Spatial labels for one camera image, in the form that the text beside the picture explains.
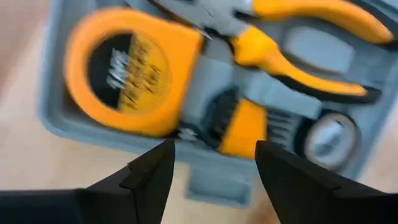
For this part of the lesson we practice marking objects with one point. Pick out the small black tape roll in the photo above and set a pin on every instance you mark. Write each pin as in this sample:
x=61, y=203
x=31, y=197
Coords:
x=300, y=141

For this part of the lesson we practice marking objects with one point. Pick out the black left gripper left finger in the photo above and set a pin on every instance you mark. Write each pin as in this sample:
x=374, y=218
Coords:
x=93, y=205

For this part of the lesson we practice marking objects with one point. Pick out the yellow tape measure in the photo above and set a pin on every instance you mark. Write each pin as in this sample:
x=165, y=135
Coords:
x=174, y=62

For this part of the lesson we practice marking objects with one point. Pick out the grey plastic tool case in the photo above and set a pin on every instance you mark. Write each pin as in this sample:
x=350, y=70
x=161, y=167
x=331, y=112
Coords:
x=217, y=183

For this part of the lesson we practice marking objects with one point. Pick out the yellow black bit holder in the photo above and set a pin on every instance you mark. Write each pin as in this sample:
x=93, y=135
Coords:
x=245, y=130

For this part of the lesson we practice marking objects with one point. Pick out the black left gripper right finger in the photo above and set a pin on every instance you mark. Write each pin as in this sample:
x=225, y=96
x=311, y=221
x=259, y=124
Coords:
x=311, y=199

